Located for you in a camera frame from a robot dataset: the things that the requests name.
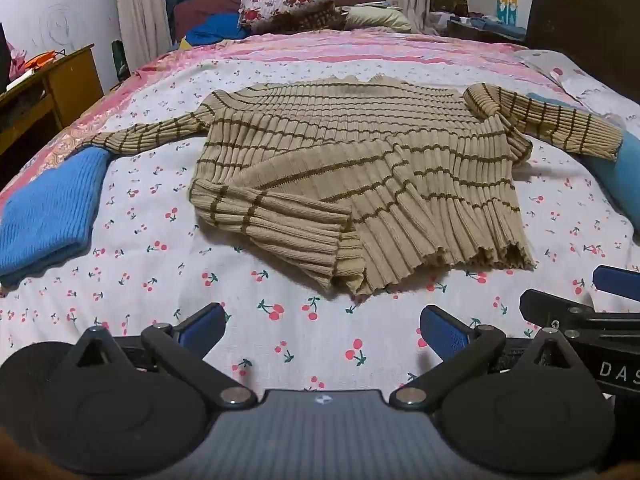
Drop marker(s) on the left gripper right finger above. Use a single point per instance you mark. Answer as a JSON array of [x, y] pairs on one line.
[[465, 353]]

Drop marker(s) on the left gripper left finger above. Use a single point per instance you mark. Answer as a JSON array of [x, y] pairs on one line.
[[180, 350]]

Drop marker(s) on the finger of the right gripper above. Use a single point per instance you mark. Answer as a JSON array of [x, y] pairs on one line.
[[619, 282]]

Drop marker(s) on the beige striped ribbed sweater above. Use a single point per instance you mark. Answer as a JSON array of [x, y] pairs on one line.
[[359, 183]]

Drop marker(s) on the blue and yellow clothing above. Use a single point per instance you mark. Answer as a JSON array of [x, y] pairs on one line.
[[216, 28]]

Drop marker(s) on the teal fleece folded garment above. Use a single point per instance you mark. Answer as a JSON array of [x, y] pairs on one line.
[[621, 178]]

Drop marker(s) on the blue knit folded garment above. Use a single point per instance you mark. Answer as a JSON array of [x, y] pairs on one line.
[[50, 220]]

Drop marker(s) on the white floral pillowcase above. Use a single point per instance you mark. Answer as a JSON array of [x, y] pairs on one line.
[[590, 85]]

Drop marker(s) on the dark wooden headboard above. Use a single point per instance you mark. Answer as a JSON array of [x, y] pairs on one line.
[[602, 38]]

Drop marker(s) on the pink striped blanket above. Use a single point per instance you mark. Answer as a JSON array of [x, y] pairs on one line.
[[177, 81]]

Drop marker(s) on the wooden desk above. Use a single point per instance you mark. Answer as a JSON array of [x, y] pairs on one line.
[[49, 100]]

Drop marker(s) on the orange object on desk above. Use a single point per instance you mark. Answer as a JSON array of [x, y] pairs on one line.
[[43, 59]]

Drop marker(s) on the dark bedside table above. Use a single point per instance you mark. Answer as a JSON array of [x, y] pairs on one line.
[[452, 18]]

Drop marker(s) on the pale green pillow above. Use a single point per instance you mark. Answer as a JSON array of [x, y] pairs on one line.
[[357, 17]]

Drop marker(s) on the beige left curtain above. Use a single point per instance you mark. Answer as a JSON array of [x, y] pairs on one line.
[[145, 30]]

